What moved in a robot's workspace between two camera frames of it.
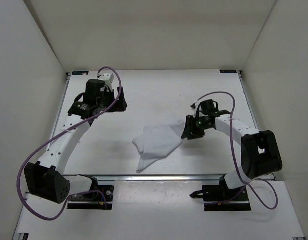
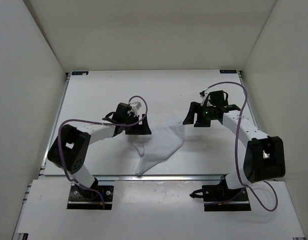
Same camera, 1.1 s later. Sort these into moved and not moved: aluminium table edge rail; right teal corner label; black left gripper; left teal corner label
Moved: black left gripper
Not moved: right teal corner label; left teal corner label; aluminium table edge rail
